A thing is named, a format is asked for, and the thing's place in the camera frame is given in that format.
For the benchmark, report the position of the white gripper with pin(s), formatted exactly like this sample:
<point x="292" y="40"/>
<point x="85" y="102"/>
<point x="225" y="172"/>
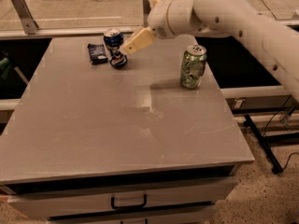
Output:
<point x="158" y="21"/>

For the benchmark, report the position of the blue pepsi can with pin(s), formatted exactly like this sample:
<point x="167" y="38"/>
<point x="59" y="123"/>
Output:
<point x="113" y="39"/>

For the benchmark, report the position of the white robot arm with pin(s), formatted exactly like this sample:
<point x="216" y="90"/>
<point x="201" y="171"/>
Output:
<point x="273" y="44"/>

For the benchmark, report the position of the green soda can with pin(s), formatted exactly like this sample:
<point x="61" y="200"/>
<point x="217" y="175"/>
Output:
<point x="193" y="66"/>

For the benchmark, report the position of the dark blue rxbar wrapper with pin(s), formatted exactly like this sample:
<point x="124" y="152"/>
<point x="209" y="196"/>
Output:
<point x="97" y="53"/>

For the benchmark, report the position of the green object at left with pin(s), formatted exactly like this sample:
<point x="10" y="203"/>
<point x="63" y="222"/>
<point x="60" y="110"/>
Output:
<point x="5" y="65"/>

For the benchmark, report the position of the black metal floor stand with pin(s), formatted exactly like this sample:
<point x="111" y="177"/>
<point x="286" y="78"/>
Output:
<point x="266" y="142"/>

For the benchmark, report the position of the grey top drawer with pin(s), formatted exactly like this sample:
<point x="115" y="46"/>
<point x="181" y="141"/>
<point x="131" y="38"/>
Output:
<point x="86" y="201"/>

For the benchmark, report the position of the grey drawer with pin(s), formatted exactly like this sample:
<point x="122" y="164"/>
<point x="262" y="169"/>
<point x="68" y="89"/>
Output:
<point x="86" y="201"/>
<point x="137" y="212"/>

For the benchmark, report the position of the grey lower drawer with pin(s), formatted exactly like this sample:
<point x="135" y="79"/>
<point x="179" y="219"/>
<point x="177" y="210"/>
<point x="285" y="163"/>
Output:
<point x="137" y="212"/>

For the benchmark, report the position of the left metal railing bracket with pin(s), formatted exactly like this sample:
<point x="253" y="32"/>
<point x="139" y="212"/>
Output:
<point x="28" y="23"/>

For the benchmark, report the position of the black drawer handle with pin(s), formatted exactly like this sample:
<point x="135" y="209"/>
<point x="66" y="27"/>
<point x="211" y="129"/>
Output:
<point x="129" y="202"/>

